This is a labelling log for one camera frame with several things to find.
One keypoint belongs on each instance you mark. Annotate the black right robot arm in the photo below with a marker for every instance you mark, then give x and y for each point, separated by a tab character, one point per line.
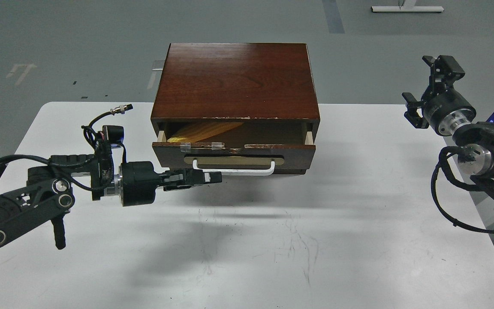
469	164

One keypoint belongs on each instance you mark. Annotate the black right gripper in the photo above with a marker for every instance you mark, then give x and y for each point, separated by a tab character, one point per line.
444	109

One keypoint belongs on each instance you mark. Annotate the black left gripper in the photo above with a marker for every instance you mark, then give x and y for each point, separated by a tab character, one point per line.
139	181

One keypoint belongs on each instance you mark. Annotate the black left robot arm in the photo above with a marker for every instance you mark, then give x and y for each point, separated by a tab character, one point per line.
48	194

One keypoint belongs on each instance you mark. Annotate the wooden drawer with white handle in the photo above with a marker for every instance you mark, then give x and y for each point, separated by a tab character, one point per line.
251	146

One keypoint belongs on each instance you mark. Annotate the white desk foot bar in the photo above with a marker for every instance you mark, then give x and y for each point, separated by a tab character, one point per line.
407	6

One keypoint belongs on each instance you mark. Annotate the yellow corn cob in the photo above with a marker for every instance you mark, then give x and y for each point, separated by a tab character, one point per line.
196	132

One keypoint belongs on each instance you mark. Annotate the dark wooden cabinet box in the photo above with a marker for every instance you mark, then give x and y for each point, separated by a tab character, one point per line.
252	82

